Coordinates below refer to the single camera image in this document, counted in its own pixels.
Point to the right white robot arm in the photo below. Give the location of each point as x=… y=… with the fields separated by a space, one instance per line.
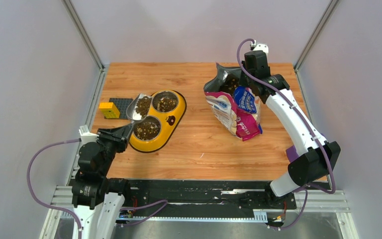
x=311 y=156

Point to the dark grey toy baseplate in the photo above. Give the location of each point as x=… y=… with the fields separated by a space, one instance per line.
x=122 y=105

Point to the purple object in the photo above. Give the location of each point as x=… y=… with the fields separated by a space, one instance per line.
x=292 y=154

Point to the brown pet food kibble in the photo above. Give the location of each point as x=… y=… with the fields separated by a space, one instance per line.
x=148 y=130

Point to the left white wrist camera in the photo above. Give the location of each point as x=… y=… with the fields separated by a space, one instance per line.
x=86 y=136

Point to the yellow toy brick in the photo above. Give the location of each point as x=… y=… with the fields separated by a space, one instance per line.
x=109 y=110

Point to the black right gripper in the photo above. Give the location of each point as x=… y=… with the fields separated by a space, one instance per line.
x=242 y=81

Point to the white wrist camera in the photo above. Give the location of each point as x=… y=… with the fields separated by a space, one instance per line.
x=86 y=136
x=256 y=46

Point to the colourful pet food bag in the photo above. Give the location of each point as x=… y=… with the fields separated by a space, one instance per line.
x=233 y=103

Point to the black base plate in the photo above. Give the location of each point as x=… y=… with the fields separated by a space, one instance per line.
x=152 y=196

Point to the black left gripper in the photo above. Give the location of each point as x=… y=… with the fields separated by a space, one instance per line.
x=120 y=131

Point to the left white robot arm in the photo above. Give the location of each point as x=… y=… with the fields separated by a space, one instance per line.
x=97 y=199

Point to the yellow double pet bowl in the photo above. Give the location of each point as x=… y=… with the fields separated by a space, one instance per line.
x=167 y=122

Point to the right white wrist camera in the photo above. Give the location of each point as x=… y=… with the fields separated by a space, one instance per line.
x=256 y=46

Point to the silver metal scoop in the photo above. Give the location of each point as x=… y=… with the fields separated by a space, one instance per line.
x=138 y=110

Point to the white slotted cable duct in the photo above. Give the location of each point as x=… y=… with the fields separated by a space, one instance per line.
x=212 y=215

